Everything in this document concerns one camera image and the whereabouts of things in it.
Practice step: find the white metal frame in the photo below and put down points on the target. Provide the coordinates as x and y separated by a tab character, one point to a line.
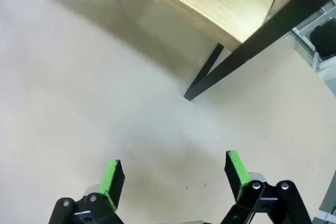
315	24

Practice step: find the wooden table with black legs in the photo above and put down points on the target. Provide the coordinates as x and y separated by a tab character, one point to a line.
262	32

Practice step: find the grey metal post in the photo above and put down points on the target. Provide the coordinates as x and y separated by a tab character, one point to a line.
328	200

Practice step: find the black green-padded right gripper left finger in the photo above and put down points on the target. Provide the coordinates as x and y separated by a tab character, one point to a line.
113	182

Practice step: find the black box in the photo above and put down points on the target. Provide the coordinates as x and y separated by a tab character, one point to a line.
324	40

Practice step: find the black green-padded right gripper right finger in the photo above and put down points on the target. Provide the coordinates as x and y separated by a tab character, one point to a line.
236	171

